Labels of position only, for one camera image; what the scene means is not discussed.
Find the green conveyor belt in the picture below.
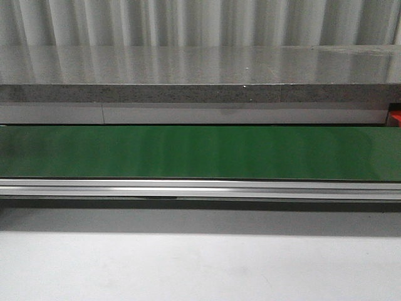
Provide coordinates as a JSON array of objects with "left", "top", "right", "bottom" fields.
[{"left": 1, "top": 125, "right": 400, "bottom": 181}]

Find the grey speckled stone counter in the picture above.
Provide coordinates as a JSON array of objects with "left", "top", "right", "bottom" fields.
[{"left": 1, "top": 45, "right": 400, "bottom": 125}]

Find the red object behind counter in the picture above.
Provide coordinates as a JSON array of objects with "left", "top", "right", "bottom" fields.
[{"left": 386, "top": 110, "right": 401, "bottom": 127}]

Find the white pleated curtain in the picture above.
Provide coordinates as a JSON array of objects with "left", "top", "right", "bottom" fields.
[{"left": 1, "top": 1, "right": 400, "bottom": 46}]

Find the aluminium conveyor frame rail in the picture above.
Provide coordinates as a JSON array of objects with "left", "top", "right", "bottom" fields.
[{"left": 1, "top": 179, "right": 400, "bottom": 202}]

